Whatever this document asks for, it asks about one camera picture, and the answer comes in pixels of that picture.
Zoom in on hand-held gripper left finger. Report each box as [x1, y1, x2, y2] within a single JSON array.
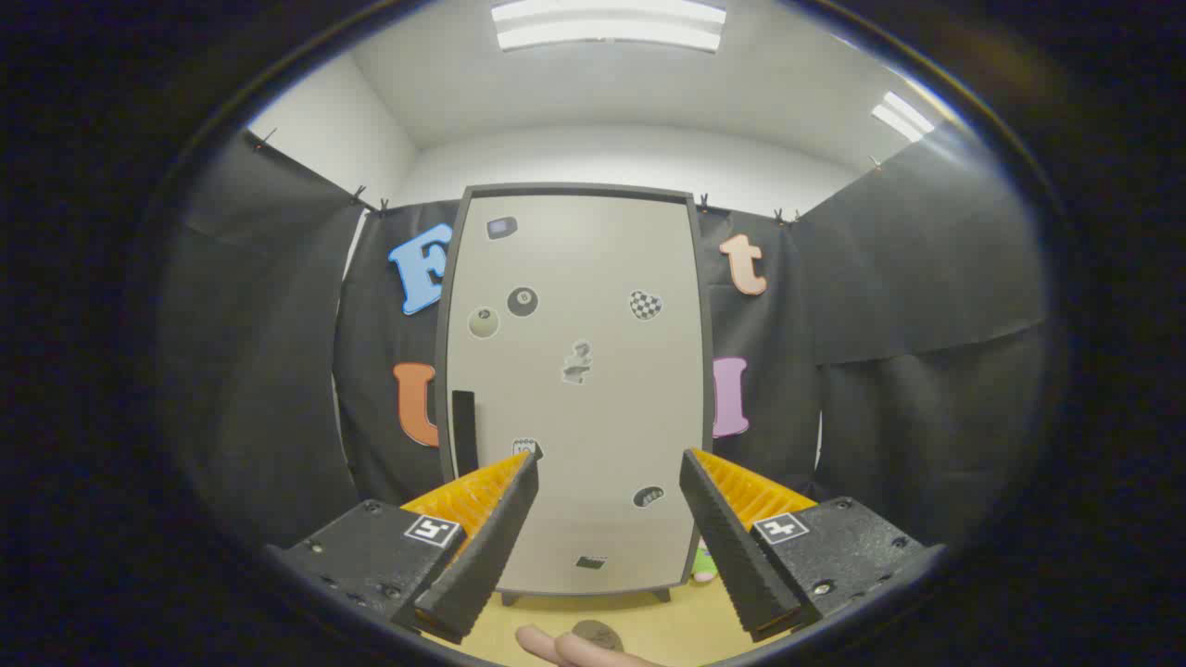
[[264, 451, 543, 647]]

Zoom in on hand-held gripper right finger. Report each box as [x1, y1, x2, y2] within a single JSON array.
[[679, 448, 948, 642]]

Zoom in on light grey shoe cabinet door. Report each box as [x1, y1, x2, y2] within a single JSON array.
[[447, 193, 705, 596]]

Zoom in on grey shoe cabinet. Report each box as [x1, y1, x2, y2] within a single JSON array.
[[434, 183, 716, 607]]

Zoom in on black backdrop cloth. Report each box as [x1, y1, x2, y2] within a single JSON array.
[[158, 130, 1053, 547]]

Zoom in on small ceiling light panel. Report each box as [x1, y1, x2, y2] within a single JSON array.
[[871, 90, 937, 143]]

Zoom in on large ceiling light panel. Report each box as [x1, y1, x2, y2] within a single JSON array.
[[491, 0, 728, 54]]

